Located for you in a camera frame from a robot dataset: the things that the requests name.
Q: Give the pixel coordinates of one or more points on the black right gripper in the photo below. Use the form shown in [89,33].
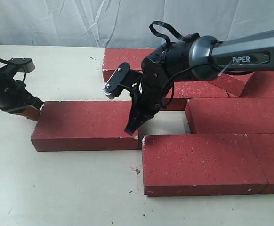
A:
[146,103]

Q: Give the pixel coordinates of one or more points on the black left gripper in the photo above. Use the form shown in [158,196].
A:
[14,98]

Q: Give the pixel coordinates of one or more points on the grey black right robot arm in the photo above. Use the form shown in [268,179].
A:
[193,58]

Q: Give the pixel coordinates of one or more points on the red base brick front left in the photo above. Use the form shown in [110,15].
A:
[200,165]

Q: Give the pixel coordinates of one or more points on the red base brick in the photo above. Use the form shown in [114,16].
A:
[200,165]
[261,84]
[113,57]
[263,146]
[251,115]

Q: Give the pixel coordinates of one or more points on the red base brick back left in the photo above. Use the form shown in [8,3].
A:
[113,57]

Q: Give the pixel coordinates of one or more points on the red base brick middle right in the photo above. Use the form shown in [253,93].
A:
[251,115]

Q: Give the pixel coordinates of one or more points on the red base brick far right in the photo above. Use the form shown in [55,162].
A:
[261,84]

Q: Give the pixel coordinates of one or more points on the red base brick front right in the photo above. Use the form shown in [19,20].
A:
[263,146]

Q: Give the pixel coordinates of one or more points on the white backdrop cloth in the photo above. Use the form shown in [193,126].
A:
[125,23]

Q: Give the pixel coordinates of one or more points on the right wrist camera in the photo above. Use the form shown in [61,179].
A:
[123,78]

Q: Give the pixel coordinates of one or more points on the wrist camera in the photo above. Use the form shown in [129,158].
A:
[24,64]
[123,78]

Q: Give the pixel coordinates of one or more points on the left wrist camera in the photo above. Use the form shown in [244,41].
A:
[24,64]

